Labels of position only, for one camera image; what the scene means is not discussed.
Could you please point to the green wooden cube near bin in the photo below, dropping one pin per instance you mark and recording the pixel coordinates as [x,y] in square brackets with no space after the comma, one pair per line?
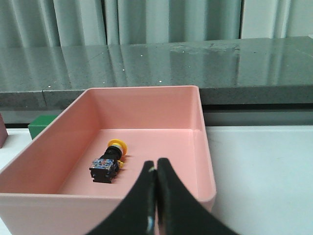
[39,124]

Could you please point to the yellow push button switch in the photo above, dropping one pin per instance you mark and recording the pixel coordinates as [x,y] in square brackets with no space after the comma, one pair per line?
[105,168]

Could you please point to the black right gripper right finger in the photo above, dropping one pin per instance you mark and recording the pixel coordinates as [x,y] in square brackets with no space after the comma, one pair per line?
[179,213]

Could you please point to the pink plastic bin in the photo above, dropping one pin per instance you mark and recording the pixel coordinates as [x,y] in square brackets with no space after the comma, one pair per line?
[48,190]

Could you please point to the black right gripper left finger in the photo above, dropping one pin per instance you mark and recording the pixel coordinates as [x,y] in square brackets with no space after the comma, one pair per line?
[136,213]

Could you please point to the pink wooden cube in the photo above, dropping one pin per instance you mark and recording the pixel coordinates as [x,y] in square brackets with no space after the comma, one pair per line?
[3,132]

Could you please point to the grey pleated curtain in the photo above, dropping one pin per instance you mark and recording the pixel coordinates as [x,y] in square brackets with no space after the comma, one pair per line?
[54,23]

